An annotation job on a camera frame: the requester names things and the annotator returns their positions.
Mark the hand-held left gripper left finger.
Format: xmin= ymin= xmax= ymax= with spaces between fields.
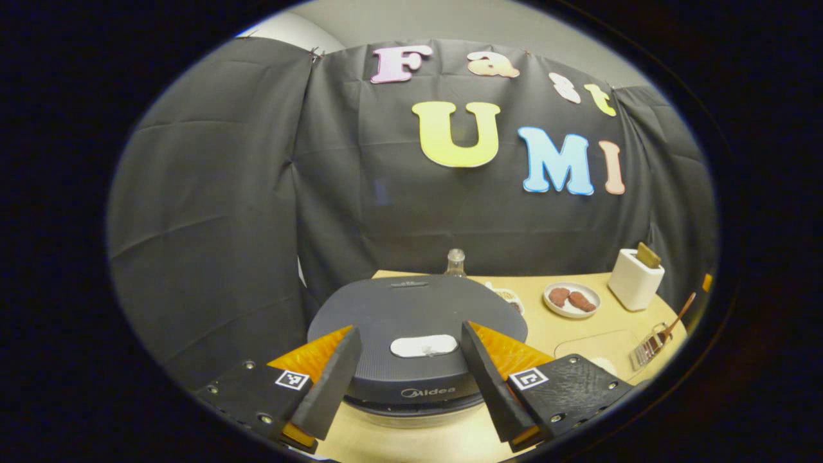
xmin=195 ymin=325 xmax=363 ymax=454

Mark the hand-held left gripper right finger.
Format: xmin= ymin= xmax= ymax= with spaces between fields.
xmin=459 ymin=320 xmax=636 ymax=453

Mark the brown wooden spoon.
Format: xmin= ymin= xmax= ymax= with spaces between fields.
xmin=653 ymin=293 xmax=697 ymax=341

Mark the dark grey rice cooker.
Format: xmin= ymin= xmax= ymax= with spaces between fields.
xmin=307 ymin=275 xmax=529 ymax=428

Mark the white rice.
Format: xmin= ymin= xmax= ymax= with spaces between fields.
xmin=579 ymin=354 xmax=621 ymax=379

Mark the white toaster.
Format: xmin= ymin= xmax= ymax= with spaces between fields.
xmin=608 ymin=249 xmax=665 ymax=312

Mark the divided white bean dish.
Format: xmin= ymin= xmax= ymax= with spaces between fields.
xmin=484 ymin=281 xmax=527 ymax=317

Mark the clear plastic tray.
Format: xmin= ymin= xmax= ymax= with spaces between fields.
xmin=554 ymin=330 xmax=644 ymax=380

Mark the round white plate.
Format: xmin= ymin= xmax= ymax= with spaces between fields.
xmin=543 ymin=282 xmax=602 ymax=320

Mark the black backdrop cloth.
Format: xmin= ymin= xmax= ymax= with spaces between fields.
xmin=106 ymin=35 xmax=719 ymax=390

